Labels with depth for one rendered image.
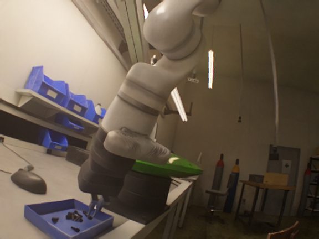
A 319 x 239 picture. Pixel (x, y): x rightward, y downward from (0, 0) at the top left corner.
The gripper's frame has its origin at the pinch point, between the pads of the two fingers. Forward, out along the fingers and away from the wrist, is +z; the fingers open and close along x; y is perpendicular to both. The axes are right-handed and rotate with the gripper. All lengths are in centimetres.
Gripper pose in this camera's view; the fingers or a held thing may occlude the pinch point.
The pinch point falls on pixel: (89, 218)
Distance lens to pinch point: 34.7
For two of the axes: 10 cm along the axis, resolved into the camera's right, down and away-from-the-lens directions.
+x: -7.5, -3.2, -5.7
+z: -4.8, 8.6, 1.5
